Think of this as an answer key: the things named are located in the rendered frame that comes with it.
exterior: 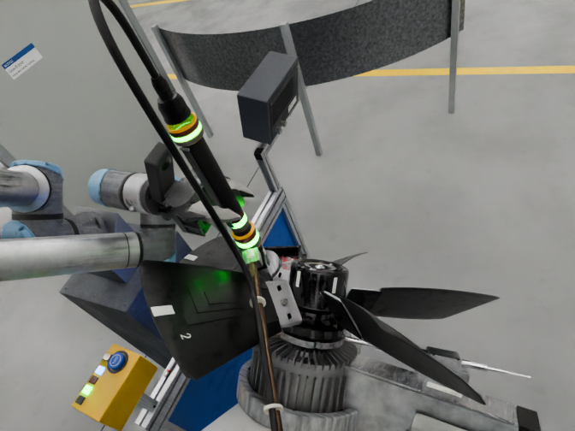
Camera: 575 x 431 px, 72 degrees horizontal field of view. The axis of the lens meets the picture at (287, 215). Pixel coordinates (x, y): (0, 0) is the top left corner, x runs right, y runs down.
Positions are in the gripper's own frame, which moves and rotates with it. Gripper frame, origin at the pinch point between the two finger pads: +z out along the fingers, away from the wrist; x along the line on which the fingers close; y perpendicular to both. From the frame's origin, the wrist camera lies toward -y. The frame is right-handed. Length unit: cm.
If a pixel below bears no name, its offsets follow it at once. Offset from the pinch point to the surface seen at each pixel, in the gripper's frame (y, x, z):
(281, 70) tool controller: 23, -74, -34
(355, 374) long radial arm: 33.1, 10.6, 17.7
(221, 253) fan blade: 28.3, -4.8, -20.4
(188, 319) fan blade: 5.9, 18.5, -1.4
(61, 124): 51, -71, -182
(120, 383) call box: 39, 29, -35
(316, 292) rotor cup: 22.9, 1.5, 8.5
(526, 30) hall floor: 147, -322, 35
